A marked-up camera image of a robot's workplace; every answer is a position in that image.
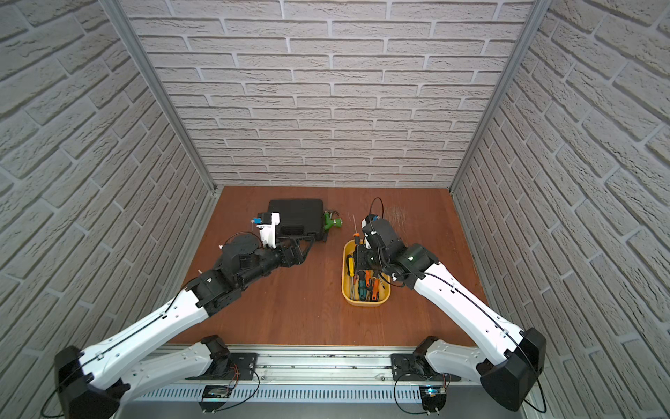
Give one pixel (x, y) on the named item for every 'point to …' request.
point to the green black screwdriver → (362, 285)
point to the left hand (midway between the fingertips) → (309, 235)
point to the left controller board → (214, 391)
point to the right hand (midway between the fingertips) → (359, 254)
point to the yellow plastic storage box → (384, 282)
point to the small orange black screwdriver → (356, 235)
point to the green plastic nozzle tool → (329, 222)
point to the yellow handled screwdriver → (352, 261)
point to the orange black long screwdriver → (376, 283)
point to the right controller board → (433, 397)
